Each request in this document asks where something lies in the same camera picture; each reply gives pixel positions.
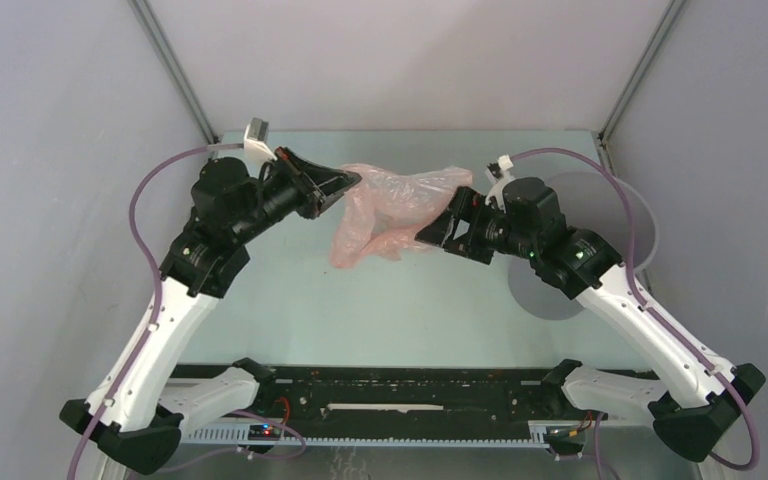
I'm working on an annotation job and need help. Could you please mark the purple cable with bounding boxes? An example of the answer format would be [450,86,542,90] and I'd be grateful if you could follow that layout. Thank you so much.
[509,146,762,472]
[65,145,253,480]

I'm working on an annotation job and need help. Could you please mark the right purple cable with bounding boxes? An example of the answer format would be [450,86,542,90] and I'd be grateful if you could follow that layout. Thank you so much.
[509,146,762,472]

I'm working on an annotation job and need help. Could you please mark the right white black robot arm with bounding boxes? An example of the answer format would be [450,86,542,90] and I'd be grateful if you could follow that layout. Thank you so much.
[416,177,765,462]

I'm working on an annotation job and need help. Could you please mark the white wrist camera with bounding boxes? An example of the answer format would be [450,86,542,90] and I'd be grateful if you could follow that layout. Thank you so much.
[243,117,276,165]
[485,155,515,210]

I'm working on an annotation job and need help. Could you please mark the metal corner post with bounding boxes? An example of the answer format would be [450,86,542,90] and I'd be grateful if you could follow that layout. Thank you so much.
[127,0,217,143]
[598,0,691,145]

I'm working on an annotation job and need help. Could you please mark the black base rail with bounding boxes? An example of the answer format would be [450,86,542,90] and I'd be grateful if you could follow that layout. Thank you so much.
[249,365,597,440]

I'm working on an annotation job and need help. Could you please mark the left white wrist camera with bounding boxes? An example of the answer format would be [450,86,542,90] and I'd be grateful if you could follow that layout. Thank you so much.
[243,117,276,165]

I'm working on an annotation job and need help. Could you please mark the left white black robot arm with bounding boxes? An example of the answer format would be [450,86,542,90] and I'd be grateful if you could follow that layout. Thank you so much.
[60,144,361,475]

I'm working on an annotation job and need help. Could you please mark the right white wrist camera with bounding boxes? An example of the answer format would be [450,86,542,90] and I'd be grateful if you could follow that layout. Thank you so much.
[485,155,515,210]

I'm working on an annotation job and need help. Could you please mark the left metal corner post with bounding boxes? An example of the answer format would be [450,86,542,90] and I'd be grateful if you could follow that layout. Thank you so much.
[127,0,217,143]

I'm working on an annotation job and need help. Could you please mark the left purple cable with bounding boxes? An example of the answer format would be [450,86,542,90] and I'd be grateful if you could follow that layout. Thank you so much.
[65,145,253,480]

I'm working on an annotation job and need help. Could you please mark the right metal corner post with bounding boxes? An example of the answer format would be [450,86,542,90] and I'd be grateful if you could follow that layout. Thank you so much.
[598,0,691,145]

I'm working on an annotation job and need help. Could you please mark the grey trash bin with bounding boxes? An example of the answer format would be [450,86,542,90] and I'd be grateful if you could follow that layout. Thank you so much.
[508,171,660,321]

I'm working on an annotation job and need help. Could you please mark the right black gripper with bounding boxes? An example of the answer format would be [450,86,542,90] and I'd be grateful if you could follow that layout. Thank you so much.
[415,185,537,266]

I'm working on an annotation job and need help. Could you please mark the white cable duct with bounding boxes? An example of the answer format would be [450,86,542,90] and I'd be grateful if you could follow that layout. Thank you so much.
[181,423,550,449]

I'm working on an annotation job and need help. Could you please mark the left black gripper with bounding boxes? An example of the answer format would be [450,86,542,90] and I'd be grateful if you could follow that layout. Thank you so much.
[231,146,362,243]

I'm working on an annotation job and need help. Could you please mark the pink plastic trash bag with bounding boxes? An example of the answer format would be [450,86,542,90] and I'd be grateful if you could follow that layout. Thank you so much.
[329,163,473,269]

